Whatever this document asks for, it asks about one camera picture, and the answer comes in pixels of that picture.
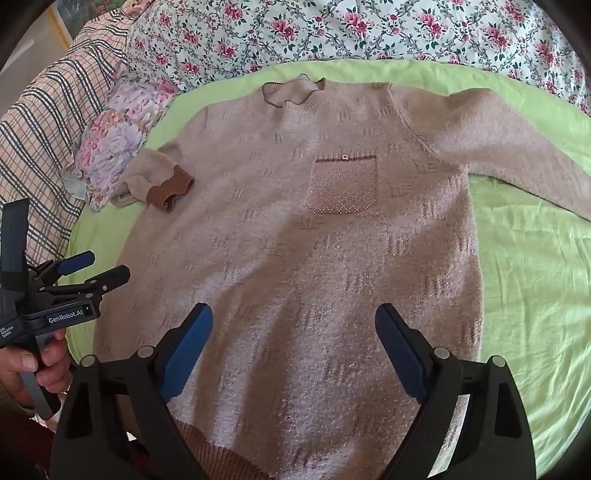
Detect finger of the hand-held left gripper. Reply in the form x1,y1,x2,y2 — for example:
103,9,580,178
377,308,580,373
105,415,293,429
34,250,96,287
41,265,131,301

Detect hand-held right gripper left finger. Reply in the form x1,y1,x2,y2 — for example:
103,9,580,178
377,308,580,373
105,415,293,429
50,303,214,480

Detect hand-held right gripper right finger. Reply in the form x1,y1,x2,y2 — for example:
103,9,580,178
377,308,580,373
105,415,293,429
375,303,536,480

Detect beige knitted sweater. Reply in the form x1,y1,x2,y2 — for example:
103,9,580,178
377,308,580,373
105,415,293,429
92,78,591,480

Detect person's left forearm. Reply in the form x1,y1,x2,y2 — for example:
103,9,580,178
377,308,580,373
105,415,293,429
0,406,61,480

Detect person's left hand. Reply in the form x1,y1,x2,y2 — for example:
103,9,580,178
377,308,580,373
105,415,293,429
0,329,75,408

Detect plaid checked blanket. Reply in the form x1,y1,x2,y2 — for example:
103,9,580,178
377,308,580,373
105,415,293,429
0,4,139,268

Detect purple floral pillow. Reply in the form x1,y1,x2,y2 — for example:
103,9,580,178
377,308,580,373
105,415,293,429
62,76,178,213

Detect green bed sheet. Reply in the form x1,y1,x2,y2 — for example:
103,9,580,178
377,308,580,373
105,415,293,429
60,59,591,472

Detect floral quilt with pink flowers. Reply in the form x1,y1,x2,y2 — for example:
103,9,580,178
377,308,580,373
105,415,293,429
127,0,591,116

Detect framed wall picture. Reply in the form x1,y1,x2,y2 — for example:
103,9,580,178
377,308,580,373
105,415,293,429
46,0,95,43

